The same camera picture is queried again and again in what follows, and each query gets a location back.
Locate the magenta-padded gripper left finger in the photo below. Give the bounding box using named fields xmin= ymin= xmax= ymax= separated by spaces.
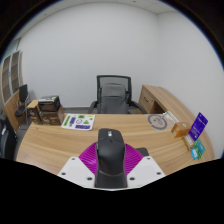
xmin=57 ymin=141 xmax=99 ymax=183

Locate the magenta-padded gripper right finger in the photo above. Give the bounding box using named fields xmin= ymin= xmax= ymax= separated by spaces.
xmin=123 ymin=143 xmax=166 ymax=183

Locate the black computer mouse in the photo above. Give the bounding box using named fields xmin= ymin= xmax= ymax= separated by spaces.
xmin=94 ymin=128 xmax=129 ymax=189

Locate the dark grey mouse pad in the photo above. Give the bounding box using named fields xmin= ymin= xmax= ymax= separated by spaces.
xmin=135 ymin=147 xmax=150 ymax=158

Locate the white sticker sheet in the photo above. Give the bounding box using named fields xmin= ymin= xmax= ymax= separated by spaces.
xmin=60 ymin=113 xmax=96 ymax=132

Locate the round grey disc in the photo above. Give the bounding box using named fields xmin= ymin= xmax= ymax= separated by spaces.
xmin=147 ymin=111 xmax=179 ymax=131

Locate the wide brown cardboard box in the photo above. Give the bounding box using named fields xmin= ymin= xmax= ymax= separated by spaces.
xmin=38 ymin=105 xmax=66 ymax=126

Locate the small orange-brown box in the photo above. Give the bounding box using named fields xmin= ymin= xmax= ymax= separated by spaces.
xmin=170 ymin=121 xmax=191 ymax=139

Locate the small brown flat pack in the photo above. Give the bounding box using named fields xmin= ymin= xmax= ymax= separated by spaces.
xmin=182 ymin=135 xmax=195 ymax=151

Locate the teal card pack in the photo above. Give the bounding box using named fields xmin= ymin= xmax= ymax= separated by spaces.
xmin=189 ymin=146 xmax=200 ymax=161

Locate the black mesh office chair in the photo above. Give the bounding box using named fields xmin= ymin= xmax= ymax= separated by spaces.
xmin=87 ymin=74 xmax=148 ymax=115

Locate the black cardboard box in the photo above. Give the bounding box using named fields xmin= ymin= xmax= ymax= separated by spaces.
xmin=37 ymin=95 xmax=62 ymax=113

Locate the wooden side desk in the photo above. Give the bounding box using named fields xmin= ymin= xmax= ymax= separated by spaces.
xmin=138 ymin=84 xmax=189 ymax=116

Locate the green card pack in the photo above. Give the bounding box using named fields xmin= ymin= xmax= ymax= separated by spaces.
xmin=194 ymin=139 xmax=207 ymax=158

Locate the tall brown cardboard box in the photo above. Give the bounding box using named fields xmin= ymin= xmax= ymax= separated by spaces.
xmin=26 ymin=99 xmax=42 ymax=126

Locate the purple card package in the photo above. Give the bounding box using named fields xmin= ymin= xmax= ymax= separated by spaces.
xmin=187 ymin=112 xmax=209 ymax=142

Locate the black leather armchair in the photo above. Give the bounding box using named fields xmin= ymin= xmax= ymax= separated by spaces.
xmin=0 ymin=114 xmax=18 ymax=161

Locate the black visitor chair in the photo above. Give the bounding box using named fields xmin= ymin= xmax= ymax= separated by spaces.
xmin=14 ymin=83 xmax=31 ymax=128

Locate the wooden shelf unit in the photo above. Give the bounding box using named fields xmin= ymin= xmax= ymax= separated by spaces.
xmin=0 ymin=50 xmax=24 ymax=133

